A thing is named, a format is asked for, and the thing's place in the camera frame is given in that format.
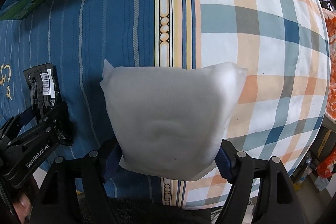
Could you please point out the white soft pouch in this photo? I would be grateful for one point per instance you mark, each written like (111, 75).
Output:
(170, 122)

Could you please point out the person's left hand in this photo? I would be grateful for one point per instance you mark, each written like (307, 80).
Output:
(23, 208)

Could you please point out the orange floral cushion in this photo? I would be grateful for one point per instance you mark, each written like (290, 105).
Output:
(327, 167)

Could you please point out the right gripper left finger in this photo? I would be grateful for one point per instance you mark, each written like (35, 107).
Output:
(57, 199)

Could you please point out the black snack bag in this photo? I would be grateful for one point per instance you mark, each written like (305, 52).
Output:
(44, 89)

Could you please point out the blue striped bedsheet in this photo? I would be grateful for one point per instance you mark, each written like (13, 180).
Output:
(77, 36)

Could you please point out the plaid blanket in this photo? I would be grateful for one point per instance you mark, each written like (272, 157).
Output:
(283, 45)

